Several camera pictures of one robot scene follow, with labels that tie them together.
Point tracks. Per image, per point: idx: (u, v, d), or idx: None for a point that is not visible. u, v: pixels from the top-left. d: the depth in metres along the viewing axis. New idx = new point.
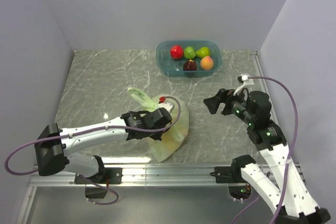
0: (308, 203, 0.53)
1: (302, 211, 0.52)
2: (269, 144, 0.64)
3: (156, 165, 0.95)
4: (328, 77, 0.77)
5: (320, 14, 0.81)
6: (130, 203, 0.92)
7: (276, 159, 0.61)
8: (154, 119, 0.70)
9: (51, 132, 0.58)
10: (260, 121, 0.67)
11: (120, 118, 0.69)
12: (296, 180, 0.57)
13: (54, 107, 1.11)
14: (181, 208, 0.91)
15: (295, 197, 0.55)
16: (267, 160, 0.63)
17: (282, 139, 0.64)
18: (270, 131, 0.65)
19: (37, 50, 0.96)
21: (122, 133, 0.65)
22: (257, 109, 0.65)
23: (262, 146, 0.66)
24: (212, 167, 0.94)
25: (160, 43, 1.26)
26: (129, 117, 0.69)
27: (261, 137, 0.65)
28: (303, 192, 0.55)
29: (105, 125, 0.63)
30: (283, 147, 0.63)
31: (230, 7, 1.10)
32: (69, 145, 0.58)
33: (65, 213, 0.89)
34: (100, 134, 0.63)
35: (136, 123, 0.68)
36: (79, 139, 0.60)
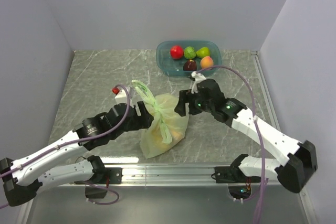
0: (290, 143, 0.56)
1: (289, 152, 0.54)
2: (233, 114, 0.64)
3: (156, 165, 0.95)
4: (328, 77, 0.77)
5: (320, 14, 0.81)
6: (130, 202, 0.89)
7: (244, 123, 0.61)
8: (112, 120, 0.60)
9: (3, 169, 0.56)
10: (217, 102, 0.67)
11: (73, 130, 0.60)
12: (269, 129, 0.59)
13: (54, 106, 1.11)
14: (182, 208, 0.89)
15: (276, 144, 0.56)
16: (240, 129, 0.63)
17: (242, 105, 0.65)
18: (229, 105, 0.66)
19: (37, 50, 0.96)
21: (76, 148, 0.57)
22: (210, 93, 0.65)
23: (231, 121, 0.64)
24: (212, 168, 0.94)
25: (160, 43, 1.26)
26: (84, 125, 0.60)
27: (227, 115, 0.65)
28: (281, 136, 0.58)
29: (55, 145, 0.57)
30: (245, 110, 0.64)
31: (230, 7, 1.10)
32: (20, 178, 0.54)
33: (64, 213, 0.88)
34: (52, 156, 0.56)
35: (91, 130, 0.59)
36: (30, 169, 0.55)
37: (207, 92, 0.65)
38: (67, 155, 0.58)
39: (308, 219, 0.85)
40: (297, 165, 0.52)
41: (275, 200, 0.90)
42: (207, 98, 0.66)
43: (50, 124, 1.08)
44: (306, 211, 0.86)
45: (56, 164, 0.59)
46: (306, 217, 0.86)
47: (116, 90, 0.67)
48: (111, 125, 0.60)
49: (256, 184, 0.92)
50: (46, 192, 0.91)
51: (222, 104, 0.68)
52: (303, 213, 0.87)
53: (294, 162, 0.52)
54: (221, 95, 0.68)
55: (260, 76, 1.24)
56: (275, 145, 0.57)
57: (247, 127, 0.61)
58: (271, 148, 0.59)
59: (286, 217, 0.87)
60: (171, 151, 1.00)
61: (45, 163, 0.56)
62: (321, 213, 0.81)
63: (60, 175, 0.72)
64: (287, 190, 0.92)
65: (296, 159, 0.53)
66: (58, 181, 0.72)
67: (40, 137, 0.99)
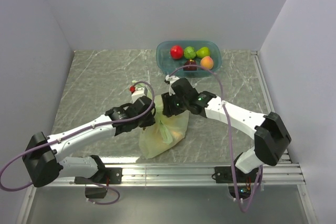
0: (256, 117, 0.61)
1: (255, 125, 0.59)
2: (204, 103, 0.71)
3: (156, 165, 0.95)
4: (328, 77, 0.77)
5: (320, 14, 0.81)
6: (130, 202, 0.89)
7: (214, 108, 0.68)
8: (138, 108, 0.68)
9: (38, 141, 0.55)
10: (191, 97, 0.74)
11: (104, 114, 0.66)
12: (236, 109, 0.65)
13: (54, 106, 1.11)
14: (182, 208, 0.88)
15: (244, 120, 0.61)
16: (214, 116, 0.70)
17: (212, 95, 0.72)
18: (201, 97, 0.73)
19: (37, 50, 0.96)
21: (109, 129, 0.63)
22: (182, 89, 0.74)
23: (204, 112, 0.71)
24: (213, 168, 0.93)
25: (160, 43, 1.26)
26: (113, 112, 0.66)
27: (199, 106, 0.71)
28: (248, 113, 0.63)
29: (92, 124, 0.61)
30: (214, 99, 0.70)
31: (231, 6, 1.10)
32: (59, 150, 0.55)
33: (64, 214, 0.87)
34: (88, 134, 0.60)
35: (121, 116, 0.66)
36: (68, 143, 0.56)
37: (179, 88, 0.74)
38: (98, 135, 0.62)
39: (308, 219, 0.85)
40: (264, 134, 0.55)
41: (275, 201, 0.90)
42: (181, 95, 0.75)
43: (50, 124, 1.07)
44: (306, 211, 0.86)
45: (84, 146, 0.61)
46: (306, 218, 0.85)
47: (133, 88, 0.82)
48: (136, 112, 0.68)
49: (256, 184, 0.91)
50: (46, 192, 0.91)
51: (196, 97, 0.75)
52: (303, 213, 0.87)
53: (261, 132, 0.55)
54: (195, 90, 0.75)
55: (260, 76, 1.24)
56: (243, 121, 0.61)
57: (217, 113, 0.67)
58: (241, 126, 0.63)
59: (286, 217, 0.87)
60: (171, 151, 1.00)
61: (82, 139, 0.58)
62: (322, 213, 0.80)
63: (75, 164, 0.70)
64: (287, 190, 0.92)
65: (262, 129, 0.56)
66: (73, 171, 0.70)
67: None
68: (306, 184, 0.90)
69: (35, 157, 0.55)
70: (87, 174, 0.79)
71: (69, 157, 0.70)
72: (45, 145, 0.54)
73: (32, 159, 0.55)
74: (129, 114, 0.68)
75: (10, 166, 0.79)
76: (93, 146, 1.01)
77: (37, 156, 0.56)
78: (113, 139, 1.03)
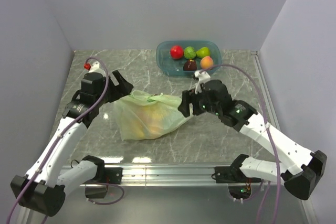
0: (303, 153, 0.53)
1: (303, 164, 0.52)
2: (244, 118, 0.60)
3: (156, 165, 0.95)
4: (328, 77, 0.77)
5: (321, 15, 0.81)
6: (130, 202, 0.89)
7: (256, 129, 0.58)
8: (90, 90, 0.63)
9: (21, 184, 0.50)
10: (225, 105, 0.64)
11: (64, 117, 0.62)
12: (281, 137, 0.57)
13: (53, 106, 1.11)
14: (182, 208, 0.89)
15: (290, 154, 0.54)
16: (250, 135, 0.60)
17: (252, 109, 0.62)
18: (239, 108, 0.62)
19: (37, 50, 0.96)
21: (78, 127, 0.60)
22: (219, 94, 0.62)
23: (240, 126, 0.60)
24: (213, 168, 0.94)
25: (160, 43, 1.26)
26: (70, 109, 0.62)
27: (236, 119, 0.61)
28: (293, 146, 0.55)
29: (58, 135, 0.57)
30: (256, 116, 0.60)
31: (230, 6, 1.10)
32: (46, 177, 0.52)
33: (64, 214, 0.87)
34: (61, 145, 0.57)
35: (80, 107, 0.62)
36: (50, 165, 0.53)
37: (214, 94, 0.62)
38: (73, 137, 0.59)
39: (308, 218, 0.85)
40: (311, 177, 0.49)
41: (276, 200, 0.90)
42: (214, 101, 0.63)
43: (50, 124, 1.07)
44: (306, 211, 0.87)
45: (67, 155, 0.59)
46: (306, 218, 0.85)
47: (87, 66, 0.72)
48: (91, 95, 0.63)
49: (257, 184, 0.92)
50: None
51: (230, 107, 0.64)
52: (302, 213, 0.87)
53: (308, 174, 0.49)
54: (230, 97, 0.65)
55: (260, 76, 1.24)
56: (288, 155, 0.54)
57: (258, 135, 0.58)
58: (282, 157, 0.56)
59: (286, 218, 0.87)
60: (171, 150, 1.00)
61: (59, 153, 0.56)
62: (322, 213, 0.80)
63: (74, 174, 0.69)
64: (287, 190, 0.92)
65: (311, 171, 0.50)
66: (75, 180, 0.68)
67: (40, 138, 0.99)
68: None
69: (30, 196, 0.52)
70: (87, 178, 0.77)
71: (63, 174, 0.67)
72: (31, 182, 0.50)
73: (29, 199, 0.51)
74: (87, 100, 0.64)
75: (10, 167, 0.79)
76: (93, 146, 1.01)
77: None
78: (113, 139, 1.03)
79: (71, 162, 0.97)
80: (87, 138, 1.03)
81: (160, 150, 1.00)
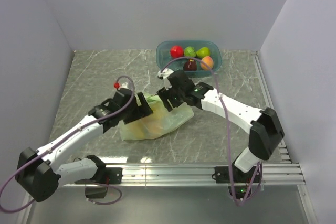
0: (251, 112, 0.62)
1: (251, 119, 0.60)
2: (201, 95, 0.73)
3: (156, 165, 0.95)
4: (328, 77, 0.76)
5: (320, 14, 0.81)
6: (130, 202, 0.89)
7: (211, 100, 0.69)
8: (118, 101, 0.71)
9: (29, 157, 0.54)
10: (188, 88, 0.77)
11: (88, 115, 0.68)
12: (233, 103, 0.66)
13: (53, 106, 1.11)
14: (182, 208, 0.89)
15: (240, 114, 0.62)
16: (210, 108, 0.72)
17: (209, 87, 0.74)
18: (197, 88, 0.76)
19: (37, 50, 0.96)
21: (97, 127, 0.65)
22: (179, 81, 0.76)
23: (200, 103, 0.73)
24: (213, 168, 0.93)
25: (160, 43, 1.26)
26: (96, 110, 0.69)
27: (196, 97, 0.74)
28: (244, 107, 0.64)
29: (79, 127, 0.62)
30: (211, 92, 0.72)
31: (230, 6, 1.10)
32: (52, 159, 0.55)
33: (64, 214, 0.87)
34: (77, 136, 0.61)
35: (104, 112, 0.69)
36: (60, 150, 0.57)
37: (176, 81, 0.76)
38: (88, 135, 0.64)
39: (308, 219, 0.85)
40: (259, 128, 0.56)
41: (276, 200, 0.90)
42: (178, 87, 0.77)
43: (50, 124, 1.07)
44: (306, 211, 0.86)
45: (76, 149, 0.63)
46: (306, 218, 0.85)
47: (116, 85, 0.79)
48: (118, 105, 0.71)
49: None
50: None
51: (191, 88, 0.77)
52: (302, 213, 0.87)
53: (257, 127, 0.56)
54: (191, 82, 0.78)
55: (260, 76, 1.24)
56: (240, 115, 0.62)
57: (213, 105, 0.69)
58: (237, 119, 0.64)
59: (286, 218, 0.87)
60: (171, 150, 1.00)
61: (72, 143, 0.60)
62: (322, 213, 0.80)
63: (74, 169, 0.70)
64: (286, 190, 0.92)
65: (259, 124, 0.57)
66: (71, 175, 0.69)
67: (39, 138, 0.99)
68: (306, 184, 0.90)
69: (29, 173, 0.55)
70: (86, 176, 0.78)
71: (63, 165, 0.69)
72: (38, 158, 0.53)
73: (27, 176, 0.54)
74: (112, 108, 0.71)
75: (10, 167, 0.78)
76: (93, 146, 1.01)
77: (30, 173, 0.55)
78: (113, 139, 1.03)
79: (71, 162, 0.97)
80: None
81: (160, 150, 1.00)
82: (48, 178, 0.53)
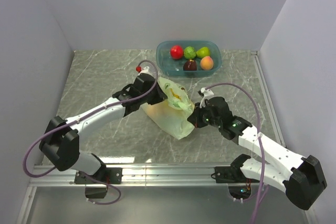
0: (293, 158, 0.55)
1: (292, 167, 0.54)
2: (239, 131, 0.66)
3: (157, 165, 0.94)
4: (328, 77, 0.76)
5: (320, 14, 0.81)
6: (130, 202, 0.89)
7: (250, 138, 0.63)
8: (139, 87, 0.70)
9: (58, 124, 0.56)
10: (226, 118, 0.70)
11: (112, 96, 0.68)
12: (273, 145, 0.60)
13: (53, 106, 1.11)
14: (182, 208, 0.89)
15: (280, 159, 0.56)
16: (247, 146, 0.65)
17: (248, 123, 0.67)
18: (236, 123, 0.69)
19: (37, 50, 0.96)
21: (119, 109, 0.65)
22: (218, 109, 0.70)
23: (238, 139, 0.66)
24: (213, 168, 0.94)
25: (160, 43, 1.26)
26: (118, 95, 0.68)
27: (233, 131, 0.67)
28: (285, 151, 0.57)
29: (104, 105, 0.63)
30: (250, 129, 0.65)
31: (230, 7, 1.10)
32: (80, 129, 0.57)
33: (64, 214, 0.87)
34: (102, 114, 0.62)
35: (127, 97, 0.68)
36: (86, 123, 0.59)
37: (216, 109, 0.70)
38: (112, 115, 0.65)
39: (308, 219, 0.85)
40: (301, 179, 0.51)
41: (276, 201, 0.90)
42: (217, 116, 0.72)
43: None
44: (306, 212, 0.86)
45: (99, 127, 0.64)
46: (306, 218, 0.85)
47: (139, 68, 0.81)
48: (138, 91, 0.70)
49: (258, 184, 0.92)
50: (47, 193, 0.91)
51: (230, 121, 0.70)
52: (302, 213, 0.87)
53: (297, 176, 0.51)
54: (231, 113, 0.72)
55: (260, 76, 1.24)
56: (280, 159, 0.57)
57: (251, 144, 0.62)
58: (276, 163, 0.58)
59: (286, 217, 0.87)
60: (171, 150, 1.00)
61: (96, 119, 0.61)
62: (322, 213, 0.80)
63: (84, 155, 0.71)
64: None
65: (300, 173, 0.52)
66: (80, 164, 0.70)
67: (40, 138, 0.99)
68: None
69: (54, 142, 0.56)
70: (91, 171, 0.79)
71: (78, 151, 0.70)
72: (65, 125, 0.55)
73: (52, 145, 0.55)
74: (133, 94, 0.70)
75: (10, 166, 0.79)
76: (93, 146, 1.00)
77: (56, 141, 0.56)
78: (113, 139, 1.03)
79: None
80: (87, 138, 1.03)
81: (160, 150, 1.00)
82: (75, 146, 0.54)
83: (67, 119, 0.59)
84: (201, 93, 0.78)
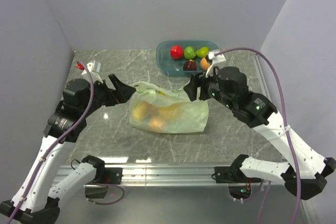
0: (317, 160, 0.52)
1: (317, 171, 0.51)
2: (264, 118, 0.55)
3: (157, 165, 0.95)
4: (329, 77, 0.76)
5: (320, 14, 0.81)
6: (130, 202, 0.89)
7: (276, 131, 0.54)
8: (73, 102, 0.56)
9: (8, 211, 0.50)
10: (241, 98, 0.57)
11: (45, 136, 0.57)
12: (298, 141, 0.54)
13: (54, 106, 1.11)
14: (182, 208, 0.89)
15: (306, 160, 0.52)
16: (264, 134, 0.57)
17: (272, 107, 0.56)
18: (259, 105, 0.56)
19: (37, 50, 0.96)
21: (61, 148, 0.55)
22: (235, 87, 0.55)
23: (258, 123, 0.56)
24: (213, 168, 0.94)
25: (160, 43, 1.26)
26: (52, 125, 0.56)
27: (253, 115, 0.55)
28: (309, 151, 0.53)
29: (39, 159, 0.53)
30: (276, 116, 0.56)
31: (230, 6, 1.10)
32: (31, 205, 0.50)
33: (63, 214, 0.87)
34: (44, 169, 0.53)
35: (62, 121, 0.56)
36: (34, 192, 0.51)
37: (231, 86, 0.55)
38: (58, 158, 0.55)
39: (308, 219, 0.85)
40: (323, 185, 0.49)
41: (276, 201, 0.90)
42: (230, 94, 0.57)
43: None
44: (306, 211, 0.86)
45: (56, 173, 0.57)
46: (306, 218, 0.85)
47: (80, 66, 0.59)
48: (75, 107, 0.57)
49: (257, 184, 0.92)
50: None
51: (247, 101, 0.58)
52: (303, 213, 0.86)
53: (322, 183, 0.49)
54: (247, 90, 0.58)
55: (260, 76, 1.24)
56: (304, 160, 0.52)
57: (276, 137, 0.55)
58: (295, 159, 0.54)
59: (286, 218, 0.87)
60: (171, 150, 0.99)
61: (44, 178, 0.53)
62: (322, 213, 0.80)
63: (69, 184, 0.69)
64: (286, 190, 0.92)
65: (324, 179, 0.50)
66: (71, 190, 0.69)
67: (40, 138, 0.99)
68: None
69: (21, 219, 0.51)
70: (87, 180, 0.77)
71: (59, 184, 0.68)
72: (16, 211, 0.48)
73: None
74: (71, 110, 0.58)
75: (10, 167, 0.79)
76: (93, 146, 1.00)
77: None
78: (113, 139, 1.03)
79: (71, 162, 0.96)
80: (87, 138, 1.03)
81: (160, 150, 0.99)
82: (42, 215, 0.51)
83: (14, 201, 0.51)
84: (208, 60, 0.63)
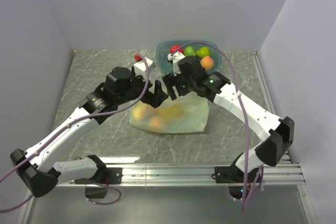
0: (271, 119, 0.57)
1: (270, 128, 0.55)
2: (217, 89, 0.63)
3: (156, 165, 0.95)
4: (329, 77, 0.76)
5: (320, 13, 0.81)
6: (130, 202, 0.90)
7: (228, 98, 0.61)
8: (111, 87, 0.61)
9: (18, 159, 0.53)
10: (199, 77, 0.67)
11: (79, 107, 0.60)
12: (251, 105, 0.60)
13: (54, 106, 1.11)
14: (182, 208, 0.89)
15: (259, 119, 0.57)
16: (223, 105, 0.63)
17: (225, 80, 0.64)
18: (213, 79, 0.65)
19: (37, 50, 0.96)
21: (88, 123, 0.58)
22: (191, 68, 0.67)
23: (213, 96, 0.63)
24: (213, 168, 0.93)
25: (160, 43, 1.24)
26: (88, 100, 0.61)
27: (209, 88, 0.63)
28: (263, 112, 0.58)
29: (66, 124, 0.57)
30: (229, 86, 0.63)
31: (230, 6, 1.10)
32: (40, 162, 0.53)
33: (63, 214, 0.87)
34: (65, 135, 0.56)
35: (98, 101, 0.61)
36: (47, 152, 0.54)
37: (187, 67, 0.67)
38: (80, 131, 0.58)
39: (308, 219, 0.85)
40: (277, 140, 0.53)
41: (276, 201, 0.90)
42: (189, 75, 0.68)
43: (50, 124, 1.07)
44: (306, 211, 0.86)
45: (71, 145, 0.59)
46: (306, 218, 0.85)
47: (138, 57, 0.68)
48: (112, 92, 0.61)
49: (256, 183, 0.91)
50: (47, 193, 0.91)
51: (205, 79, 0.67)
52: (303, 213, 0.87)
53: (275, 138, 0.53)
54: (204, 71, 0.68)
55: (260, 76, 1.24)
56: (258, 120, 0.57)
57: (230, 104, 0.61)
58: (252, 123, 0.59)
59: (285, 217, 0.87)
60: (171, 150, 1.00)
61: (61, 143, 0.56)
62: (322, 213, 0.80)
63: (74, 168, 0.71)
64: (286, 190, 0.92)
65: (277, 135, 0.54)
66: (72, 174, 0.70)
67: (40, 138, 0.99)
68: (306, 185, 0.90)
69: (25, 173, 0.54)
70: (86, 176, 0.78)
71: (64, 162, 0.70)
72: (25, 162, 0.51)
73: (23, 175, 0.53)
74: (108, 95, 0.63)
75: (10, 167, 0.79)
76: (93, 146, 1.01)
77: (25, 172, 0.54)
78: (113, 139, 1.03)
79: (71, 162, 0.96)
80: (88, 138, 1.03)
81: (160, 150, 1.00)
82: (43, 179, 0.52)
83: (27, 151, 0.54)
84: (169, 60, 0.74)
